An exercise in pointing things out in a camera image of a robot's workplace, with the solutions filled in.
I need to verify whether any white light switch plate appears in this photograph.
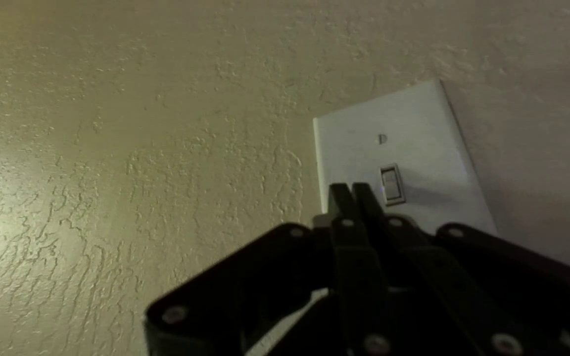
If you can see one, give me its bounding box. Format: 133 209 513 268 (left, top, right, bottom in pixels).
311 76 499 236

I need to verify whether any white light switch toggle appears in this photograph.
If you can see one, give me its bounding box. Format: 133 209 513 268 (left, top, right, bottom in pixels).
378 161 406 205

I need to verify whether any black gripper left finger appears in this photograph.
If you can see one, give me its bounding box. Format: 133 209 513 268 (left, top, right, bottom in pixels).
143 181 392 356

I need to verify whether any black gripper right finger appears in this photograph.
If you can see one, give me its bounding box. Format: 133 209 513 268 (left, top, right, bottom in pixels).
352 181 570 356

